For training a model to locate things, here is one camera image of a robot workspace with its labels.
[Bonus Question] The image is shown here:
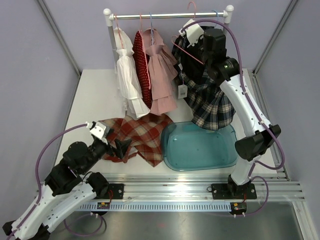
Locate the white dress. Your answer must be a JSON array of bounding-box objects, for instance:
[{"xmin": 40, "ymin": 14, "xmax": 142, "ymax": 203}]
[{"xmin": 113, "ymin": 29, "xmax": 150, "ymax": 120}]

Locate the navy plaid skirt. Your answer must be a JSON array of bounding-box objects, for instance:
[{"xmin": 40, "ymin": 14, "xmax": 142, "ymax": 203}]
[{"xmin": 172, "ymin": 26, "xmax": 240, "ymax": 130}]

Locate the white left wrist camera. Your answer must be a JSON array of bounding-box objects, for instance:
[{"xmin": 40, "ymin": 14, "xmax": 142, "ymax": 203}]
[{"xmin": 85, "ymin": 121, "xmax": 112, "ymax": 145}]

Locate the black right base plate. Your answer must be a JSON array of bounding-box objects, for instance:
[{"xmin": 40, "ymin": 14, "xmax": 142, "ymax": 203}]
[{"xmin": 207, "ymin": 182, "xmax": 257, "ymax": 200}]

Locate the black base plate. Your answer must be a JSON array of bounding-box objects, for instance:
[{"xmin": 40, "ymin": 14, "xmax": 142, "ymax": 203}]
[
  {"xmin": 97, "ymin": 183, "xmax": 125, "ymax": 200},
  {"xmin": 207, "ymin": 182, "xmax": 257, "ymax": 200}
]

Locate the aluminium mounting rail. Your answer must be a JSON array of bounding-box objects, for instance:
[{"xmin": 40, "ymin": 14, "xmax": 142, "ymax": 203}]
[{"xmin": 107, "ymin": 176, "xmax": 306, "ymax": 202}]

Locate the pink ruffled dress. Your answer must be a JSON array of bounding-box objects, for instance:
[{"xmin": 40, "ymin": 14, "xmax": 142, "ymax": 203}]
[{"xmin": 142, "ymin": 28, "xmax": 178, "ymax": 115}]

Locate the red plaid skirt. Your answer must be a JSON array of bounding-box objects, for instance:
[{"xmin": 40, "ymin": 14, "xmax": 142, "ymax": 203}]
[{"xmin": 103, "ymin": 114, "xmax": 173, "ymax": 167}]

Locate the white slotted cable duct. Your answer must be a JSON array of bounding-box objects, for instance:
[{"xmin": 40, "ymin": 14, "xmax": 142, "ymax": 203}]
[{"xmin": 76, "ymin": 201, "xmax": 231, "ymax": 212}]

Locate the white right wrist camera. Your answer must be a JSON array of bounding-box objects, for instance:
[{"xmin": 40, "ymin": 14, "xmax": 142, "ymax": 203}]
[{"xmin": 178, "ymin": 19, "xmax": 204, "ymax": 47}]

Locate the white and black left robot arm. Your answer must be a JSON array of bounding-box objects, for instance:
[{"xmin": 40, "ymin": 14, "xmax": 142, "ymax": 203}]
[{"xmin": 2, "ymin": 138, "xmax": 131, "ymax": 240}]

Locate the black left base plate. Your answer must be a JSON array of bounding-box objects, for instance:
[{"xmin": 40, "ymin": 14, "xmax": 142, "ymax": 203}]
[{"xmin": 97, "ymin": 183, "xmax": 125, "ymax": 200}]

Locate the white price tag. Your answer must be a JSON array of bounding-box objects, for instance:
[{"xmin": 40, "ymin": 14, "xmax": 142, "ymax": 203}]
[{"xmin": 177, "ymin": 84, "xmax": 188, "ymax": 99}]

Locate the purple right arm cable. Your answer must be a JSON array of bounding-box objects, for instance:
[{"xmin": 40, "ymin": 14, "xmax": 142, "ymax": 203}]
[{"xmin": 180, "ymin": 19, "xmax": 285, "ymax": 218}]

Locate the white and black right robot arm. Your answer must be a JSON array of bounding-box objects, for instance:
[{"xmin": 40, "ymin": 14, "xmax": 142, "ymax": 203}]
[{"xmin": 199, "ymin": 28, "xmax": 281, "ymax": 199}]

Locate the teal plastic basin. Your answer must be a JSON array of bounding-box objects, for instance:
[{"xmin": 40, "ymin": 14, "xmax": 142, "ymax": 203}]
[{"xmin": 160, "ymin": 121, "xmax": 238, "ymax": 172}]

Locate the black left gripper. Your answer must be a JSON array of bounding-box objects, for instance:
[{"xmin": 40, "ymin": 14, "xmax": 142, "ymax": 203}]
[{"xmin": 80, "ymin": 137, "xmax": 132, "ymax": 174}]

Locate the blue hanger of pink dress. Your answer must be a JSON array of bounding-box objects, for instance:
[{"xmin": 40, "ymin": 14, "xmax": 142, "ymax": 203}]
[{"xmin": 149, "ymin": 12, "xmax": 155, "ymax": 45}]

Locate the white metal clothes rack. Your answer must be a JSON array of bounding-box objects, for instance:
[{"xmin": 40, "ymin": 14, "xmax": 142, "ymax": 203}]
[{"xmin": 103, "ymin": 5, "xmax": 234, "ymax": 73}]

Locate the pink wire hanger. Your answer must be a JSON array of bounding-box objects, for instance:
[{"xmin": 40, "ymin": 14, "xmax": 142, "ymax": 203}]
[{"xmin": 171, "ymin": 1, "xmax": 204, "ymax": 65}]

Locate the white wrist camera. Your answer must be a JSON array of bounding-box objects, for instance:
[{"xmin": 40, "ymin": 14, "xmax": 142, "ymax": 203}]
[
  {"xmin": 85, "ymin": 121, "xmax": 112, "ymax": 145},
  {"xmin": 178, "ymin": 19, "xmax": 204, "ymax": 47}
]

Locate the pink hanger of red garment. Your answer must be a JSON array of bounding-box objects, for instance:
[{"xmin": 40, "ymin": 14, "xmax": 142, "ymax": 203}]
[{"xmin": 139, "ymin": 13, "xmax": 151, "ymax": 90}]

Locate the pink hanger of white dress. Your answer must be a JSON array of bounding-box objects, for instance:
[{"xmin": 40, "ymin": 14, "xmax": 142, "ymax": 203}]
[{"xmin": 114, "ymin": 14, "xmax": 125, "ymax": 49}]

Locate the red dotted garment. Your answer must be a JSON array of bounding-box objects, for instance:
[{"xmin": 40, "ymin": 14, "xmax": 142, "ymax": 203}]
[{"xmin": 132, "ymin": 31, "xmax": 152, "ymax": 109}]

